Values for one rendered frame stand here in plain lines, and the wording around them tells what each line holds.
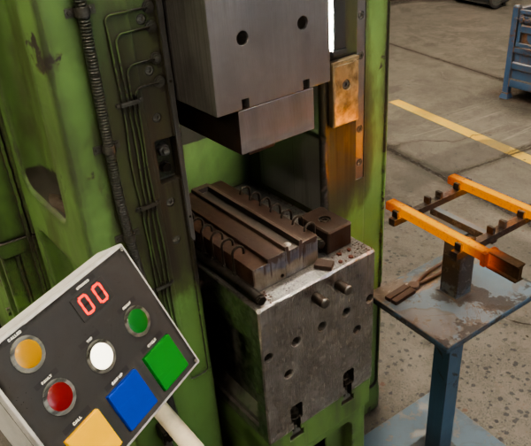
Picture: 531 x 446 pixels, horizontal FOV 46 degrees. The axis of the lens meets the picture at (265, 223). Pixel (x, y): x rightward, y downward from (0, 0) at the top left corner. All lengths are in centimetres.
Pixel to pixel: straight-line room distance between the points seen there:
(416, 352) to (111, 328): 176
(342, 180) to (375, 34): 39
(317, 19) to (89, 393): 84
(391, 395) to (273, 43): 160
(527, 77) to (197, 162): 381
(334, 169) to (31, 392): 100
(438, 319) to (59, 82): 112
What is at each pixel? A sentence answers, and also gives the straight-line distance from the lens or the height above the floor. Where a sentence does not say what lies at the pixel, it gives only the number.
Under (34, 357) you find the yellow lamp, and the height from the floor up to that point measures 116.
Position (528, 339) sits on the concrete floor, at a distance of 286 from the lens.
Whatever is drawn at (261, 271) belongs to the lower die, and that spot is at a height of 97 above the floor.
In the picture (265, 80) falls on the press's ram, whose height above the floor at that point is 141.
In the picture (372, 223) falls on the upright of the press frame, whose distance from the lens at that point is 193.
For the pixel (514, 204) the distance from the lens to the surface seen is 176.
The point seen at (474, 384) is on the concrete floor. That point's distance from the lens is 261.
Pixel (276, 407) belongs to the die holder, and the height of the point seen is 59.
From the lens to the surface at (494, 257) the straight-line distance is 153.
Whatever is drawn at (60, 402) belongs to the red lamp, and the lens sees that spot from 107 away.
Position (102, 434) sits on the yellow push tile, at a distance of 110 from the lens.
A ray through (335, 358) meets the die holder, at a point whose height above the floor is 63.
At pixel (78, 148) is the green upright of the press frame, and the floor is 133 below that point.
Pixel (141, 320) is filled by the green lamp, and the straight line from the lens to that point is 117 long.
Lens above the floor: 180
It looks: 30 degrees down
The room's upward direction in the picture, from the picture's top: 4 degrees counter-clockwise
